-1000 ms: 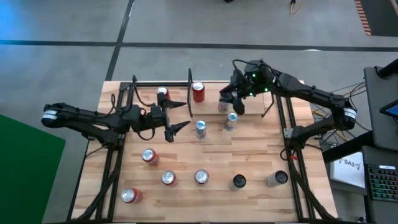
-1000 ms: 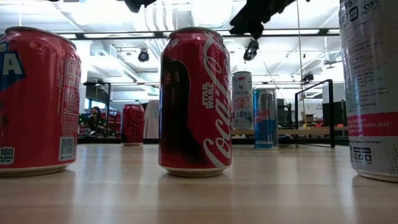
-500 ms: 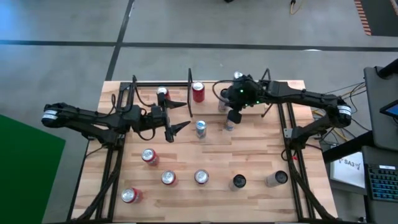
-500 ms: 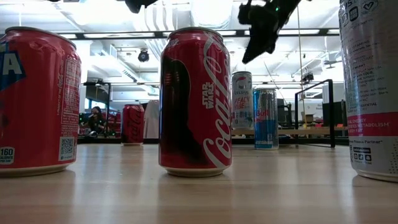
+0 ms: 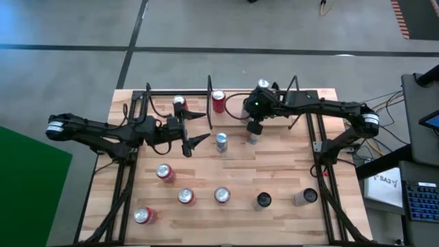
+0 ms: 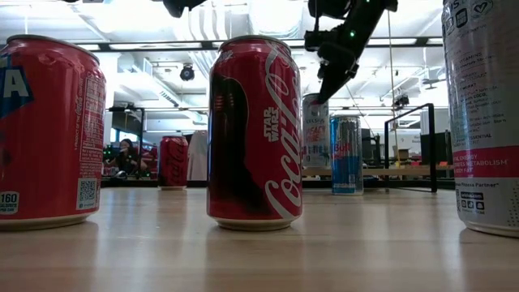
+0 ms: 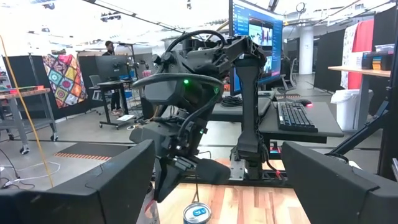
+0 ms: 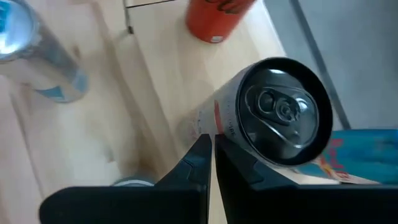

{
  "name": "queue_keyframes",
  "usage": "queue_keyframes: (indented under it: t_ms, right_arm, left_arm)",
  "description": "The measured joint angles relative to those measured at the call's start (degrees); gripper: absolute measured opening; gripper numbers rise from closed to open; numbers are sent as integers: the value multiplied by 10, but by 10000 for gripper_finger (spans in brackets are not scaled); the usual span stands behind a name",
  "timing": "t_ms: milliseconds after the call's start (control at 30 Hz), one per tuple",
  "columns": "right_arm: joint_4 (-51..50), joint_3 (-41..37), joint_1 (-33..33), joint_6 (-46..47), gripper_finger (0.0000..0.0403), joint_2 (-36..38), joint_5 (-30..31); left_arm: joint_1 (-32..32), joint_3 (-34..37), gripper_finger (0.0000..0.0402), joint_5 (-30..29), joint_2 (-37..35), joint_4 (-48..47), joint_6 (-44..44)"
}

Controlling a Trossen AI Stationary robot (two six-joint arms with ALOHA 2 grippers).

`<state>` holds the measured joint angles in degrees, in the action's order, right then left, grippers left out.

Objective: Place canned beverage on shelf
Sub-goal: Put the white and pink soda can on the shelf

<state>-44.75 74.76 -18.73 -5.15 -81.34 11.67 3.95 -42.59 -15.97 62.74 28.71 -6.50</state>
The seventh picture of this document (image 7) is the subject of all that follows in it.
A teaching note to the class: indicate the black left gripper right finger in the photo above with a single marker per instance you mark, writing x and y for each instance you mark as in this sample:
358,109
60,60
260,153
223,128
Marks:
342,202

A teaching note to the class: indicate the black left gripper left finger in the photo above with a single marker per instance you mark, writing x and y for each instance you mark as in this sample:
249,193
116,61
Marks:
93,199

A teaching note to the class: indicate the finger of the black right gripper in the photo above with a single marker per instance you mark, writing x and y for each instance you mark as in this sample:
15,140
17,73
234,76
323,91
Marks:
168,180
213,172

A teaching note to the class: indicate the blue silver Red Bull can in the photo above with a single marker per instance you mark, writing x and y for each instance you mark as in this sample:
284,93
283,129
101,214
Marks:
196,214

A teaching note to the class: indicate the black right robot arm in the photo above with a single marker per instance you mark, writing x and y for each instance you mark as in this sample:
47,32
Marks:
248,109

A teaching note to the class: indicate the black mat orange striped edge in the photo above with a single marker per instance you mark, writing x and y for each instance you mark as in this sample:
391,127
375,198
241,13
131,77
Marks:
93,149

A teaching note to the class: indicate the grey desk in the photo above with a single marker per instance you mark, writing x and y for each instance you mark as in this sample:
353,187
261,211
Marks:
326,124
222,112

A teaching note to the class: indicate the black rolling stand desk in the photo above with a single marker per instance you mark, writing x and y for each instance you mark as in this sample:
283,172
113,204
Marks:
112,83

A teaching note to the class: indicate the grey office chair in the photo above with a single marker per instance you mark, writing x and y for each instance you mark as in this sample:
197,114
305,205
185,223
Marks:
94,84

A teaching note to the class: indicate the black monitor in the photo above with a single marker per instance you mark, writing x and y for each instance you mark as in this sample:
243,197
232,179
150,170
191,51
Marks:
112,67

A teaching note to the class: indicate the white trash bin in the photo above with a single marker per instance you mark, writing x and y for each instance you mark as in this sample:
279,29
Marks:
345,109

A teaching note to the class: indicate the black keyboard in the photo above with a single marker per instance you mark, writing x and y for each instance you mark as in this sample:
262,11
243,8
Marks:
295,116

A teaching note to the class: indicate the black computer mouse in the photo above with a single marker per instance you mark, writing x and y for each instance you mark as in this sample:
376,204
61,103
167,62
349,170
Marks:
304,102

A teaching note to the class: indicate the person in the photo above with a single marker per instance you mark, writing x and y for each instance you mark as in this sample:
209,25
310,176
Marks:
109,46

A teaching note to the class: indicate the colourful patchwork quilt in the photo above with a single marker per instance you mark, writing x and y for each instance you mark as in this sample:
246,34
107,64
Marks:
65,81

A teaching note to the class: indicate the grey workbench with wheels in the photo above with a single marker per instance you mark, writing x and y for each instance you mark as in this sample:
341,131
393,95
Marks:
28,93

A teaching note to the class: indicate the wooden workbench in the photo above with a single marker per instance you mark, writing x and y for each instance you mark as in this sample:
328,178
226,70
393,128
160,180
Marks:
357,71

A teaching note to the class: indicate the black partition panel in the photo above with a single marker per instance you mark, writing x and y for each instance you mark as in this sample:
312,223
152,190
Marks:
28,74
329,59

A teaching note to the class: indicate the black storage boxes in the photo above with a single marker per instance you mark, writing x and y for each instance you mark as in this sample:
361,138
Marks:
377,60

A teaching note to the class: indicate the large computer monitor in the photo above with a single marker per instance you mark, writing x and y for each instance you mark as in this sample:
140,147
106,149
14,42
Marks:
273,37

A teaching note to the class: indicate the white pillar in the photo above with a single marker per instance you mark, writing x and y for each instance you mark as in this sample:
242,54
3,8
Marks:
306,49

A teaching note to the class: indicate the red hanging cloth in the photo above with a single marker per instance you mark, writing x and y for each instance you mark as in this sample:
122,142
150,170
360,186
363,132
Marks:
362,46

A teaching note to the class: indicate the white floral hanging cloth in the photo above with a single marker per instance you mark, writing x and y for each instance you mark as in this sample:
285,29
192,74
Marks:
347,43

